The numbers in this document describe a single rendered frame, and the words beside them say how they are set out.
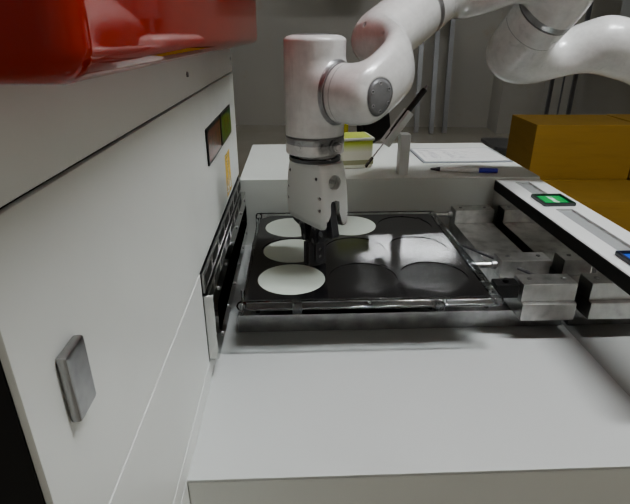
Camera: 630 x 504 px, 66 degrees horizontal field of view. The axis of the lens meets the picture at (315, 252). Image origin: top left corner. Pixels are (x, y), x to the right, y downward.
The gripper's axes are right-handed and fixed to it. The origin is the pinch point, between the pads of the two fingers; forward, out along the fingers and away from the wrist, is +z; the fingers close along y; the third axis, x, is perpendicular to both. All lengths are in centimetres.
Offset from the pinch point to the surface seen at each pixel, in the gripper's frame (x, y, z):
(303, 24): -374, 555, -44
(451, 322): -13.4, -17.5, 9.0
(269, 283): 9.5, -1.7, 2.0
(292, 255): 1.4, 4.5, 1.9
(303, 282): 5.2, -4.4, 2.0
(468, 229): -36.6, -1.3, 4.0
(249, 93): -312, 605, 47
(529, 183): -51, -4, -4
